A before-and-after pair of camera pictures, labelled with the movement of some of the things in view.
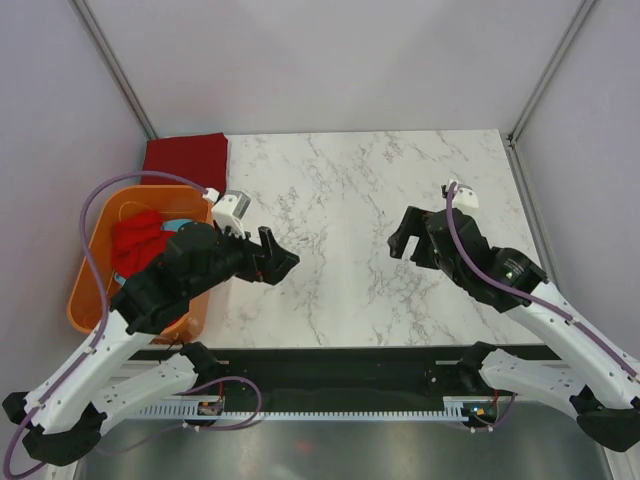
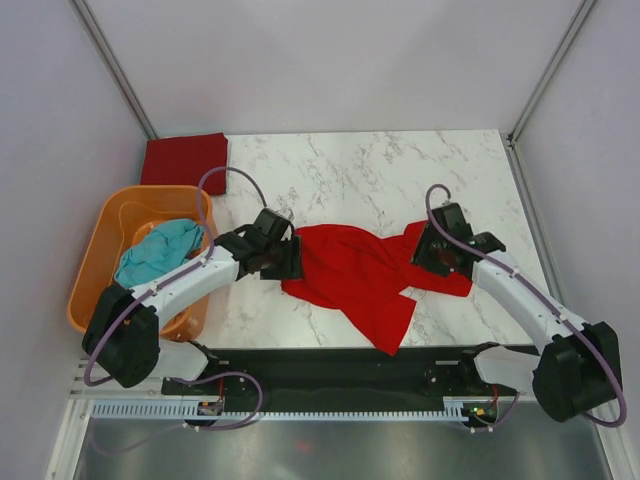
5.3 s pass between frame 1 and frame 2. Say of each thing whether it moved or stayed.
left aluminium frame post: stayed
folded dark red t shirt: stayed
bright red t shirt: moved
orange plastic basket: stayed
